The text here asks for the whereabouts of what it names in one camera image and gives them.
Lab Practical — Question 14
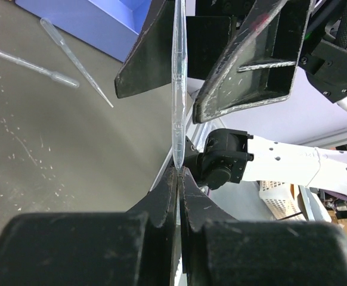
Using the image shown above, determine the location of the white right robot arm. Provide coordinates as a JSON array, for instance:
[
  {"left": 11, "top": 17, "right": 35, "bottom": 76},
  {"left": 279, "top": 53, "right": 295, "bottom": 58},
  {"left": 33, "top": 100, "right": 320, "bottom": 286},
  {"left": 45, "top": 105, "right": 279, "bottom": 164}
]
[{"left": 114, "top": 1, "right": 347, "bottom": 197}]

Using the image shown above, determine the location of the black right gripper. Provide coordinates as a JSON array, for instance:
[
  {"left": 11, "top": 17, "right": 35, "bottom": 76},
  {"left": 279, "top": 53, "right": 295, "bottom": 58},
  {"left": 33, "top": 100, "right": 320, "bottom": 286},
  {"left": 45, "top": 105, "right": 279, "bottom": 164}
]
[{"left": 114, "top": 0, "right": 347, "bottom": 125}]

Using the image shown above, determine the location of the blue plastic box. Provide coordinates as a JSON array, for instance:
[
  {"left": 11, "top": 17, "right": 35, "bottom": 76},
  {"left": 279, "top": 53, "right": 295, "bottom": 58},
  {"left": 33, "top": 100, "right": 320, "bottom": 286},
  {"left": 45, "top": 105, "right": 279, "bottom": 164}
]
[{"left": 15, "top": 0, "right": 151, "bottom": 62}]

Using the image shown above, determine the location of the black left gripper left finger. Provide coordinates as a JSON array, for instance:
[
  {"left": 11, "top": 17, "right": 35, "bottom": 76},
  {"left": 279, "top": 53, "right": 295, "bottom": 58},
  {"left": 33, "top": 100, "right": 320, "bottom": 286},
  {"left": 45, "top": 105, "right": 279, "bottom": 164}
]
[{"left": 126, "top": 167, "right": 178, "bottom": 285}]

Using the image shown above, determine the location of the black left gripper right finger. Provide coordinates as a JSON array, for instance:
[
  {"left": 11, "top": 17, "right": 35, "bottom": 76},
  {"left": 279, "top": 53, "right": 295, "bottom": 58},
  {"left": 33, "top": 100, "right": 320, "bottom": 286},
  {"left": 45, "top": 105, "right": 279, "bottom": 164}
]
[{"left": 179, "top": 168, "right": 238, "bottom": 285}]

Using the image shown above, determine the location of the clear plastic pipette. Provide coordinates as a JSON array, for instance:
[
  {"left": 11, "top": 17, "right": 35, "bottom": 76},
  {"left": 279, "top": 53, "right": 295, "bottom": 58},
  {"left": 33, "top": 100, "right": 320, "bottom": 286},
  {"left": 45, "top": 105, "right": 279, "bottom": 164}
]
[
  {"left": 40, "top": 18, "right": 114, "bottom": 108},
  {"left": 171, "top": 0, "right": 188, "bottom": 170},
  {"left": 0, "top": 50, "right": 80, "bottom": 88}
]

